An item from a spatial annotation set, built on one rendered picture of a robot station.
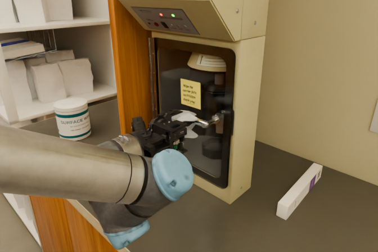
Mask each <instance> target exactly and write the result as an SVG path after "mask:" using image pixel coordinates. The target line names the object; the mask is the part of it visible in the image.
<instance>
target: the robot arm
mask: <svg viewBox="0 0 378 252"><path fill-rule="evenodd" d="M195 120H197V117H196V114H195V113H194V112H191V111H184V110H166V111H164V112H162V113H161V114H159V115H157V118H155V119H152V120H151V122H150V124H148V128H146V125H145V122H144V121H143V120H142V117H136V118H132V123H131V124H132V126H131V129H132V132H131V133H128V134H124V135H122V134H121V135H119V137H116V138H114V139H111V140H109V141H106V142H104V143H101V144H99V145H96V146H95V145H90V144H87V143H82V142H77V141H72V140H69V139H64V138H59V137H54V136H49V135H46V134H41V133H37V132H32V131H28V130H23V129H19V128H14V127H9V126H5V125H0V193H6V194H18V195H29V196H41V197H54V198H61V199H73V200H85V201H88V202H89V204H90V206H91V208H92V210H93V212H94V213H95V215H96V217H97V219H98V221H99V223H100V225H101V227H102V229H103V233H104V235H106V236H107V238H108V239H109V241H110V242H111V244H112V246H113V248H115V249H117V250H119V249H122V248H124V247H126V246H127V245H129V244H130V243H132V242H133V241H134V240H136V239H138V238H139V237H141V236H142V235H143V234H144V233H146V232H147V231H148V230H149V229H150V224H149V222H148V220H147V219H148V218H149V217H151V216H153V215H154V214H155V213H156V212H158V211H159V210H161V209H162V208H164V207H166V206H167V205H169V204H170V203H172V202H174V201H177V200H179V198H180V197H181V196H182V195H183V194H185V193H186V192H187V191H188V190H189V189H190V188H191V187H192V185H193V182H194V172H193V171H192V166H191V164H190V162H189V161H188V160H187V158H186V157H185V156H184V155H183V153H185V152H187V151H188V150H187V149H185V148H183V144H184V143H183V141H184V140H185V138H196V137H198V135H197V134H196V133H195V132H194V131H192V128H193V127H194V126H195V124H192V123H189V122H187V123H183V122H184V121H191V122H192V121H195ZM175 149H176V150H175ZM178 150H179V151H182V152H179V151H178Z"/></svg>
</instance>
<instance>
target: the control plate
mask: <svg viewBox="0 0 378 252"><path fill-rule="evenodd" d="M131 8H132V9H133V11H134V12H135V13H136V14H137V15H138V16H139V17H140V18H141V20H142V21H143V22H144V23H145V24H146V25H147V26H148V27H149V28H150V29H156V30H165V31H170V32H179V33H187V34H196V35H200V34H199V32H198V31H197V30H196V28H195V27H194V25H193V24H192V22H191V21H190V20H189V18H188V17H187V15H186V14H185V12H184V11H183V10H182V9H171V8H150V7H131ZM159 13H161V14H163V16H161V15H160V14H159ZM171 14H174V15H175V17H173V16H172V15H171ZM148 22H150V23H151V25H150V24H148ZM161 22H165V23H166V25H167V26H168V27H169V29H168V28H164V26H163V25H162V24H161ZM154 23H158V24H159V26H155V25H154ZM170 24H172V25H173V26H172V27H170ZM177 25H179V26H180V27H179V28H177ZM184 25H185V26H187V28H184Z"/></svg>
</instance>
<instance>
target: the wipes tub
mask: <svg viewBox="0 0 378 252"><path fill-rule="evenodd" d="M53 106H54V110H55V115H56V121H57V126H58V132H59V135H60V138H64V139H67V140H72V141H78V140H82V139H84V138H86V137H88V136H89V135H90V134H91V124H90V119H89V111H88V104H87V100H86V99H84V98H79V97H72V98H65V99H62V100H59V101H57V102H55V103H54V105H53Z"/></svg>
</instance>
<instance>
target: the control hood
mask: <svg viewBox="0 0 378 252"><path fill-rule="evenodd" d="M119 1H120V2H121V4H122V5H123V6H124V7H125V8H126V9H127V10H128V11H129V12H130V13H131V15H132V16H133V17H134V18H135V19H136V20H137V21H138V22H139V23H140V24H141V26H142V27H143V28H144V29H146V30H152V31H157V32H165V33H173V34H182V35H190V36H195V37H203V38H211V39H220V40H225V41H233V42H235V41H239V39H240V38H241V22H242V5H243V0H119ZM131 7H150V8H171V9H182V10H183V11H184V12H185V14H186V15H187V17H188V18H189V20H190V21H191V22H192V24H193V25H194V27H195V28H196V30H197V31H198V32H199V34H200V35H196V34H187V33H179V32H174V31H165V30H156V29H150V28H149V27H148V26H147V25H146V24H145V23H144V22H143V21H142V20H141V18H140V17H139V16H138V15H137V14H136V13H135V12H134V11H133V9H132V8H131Z"/></svg>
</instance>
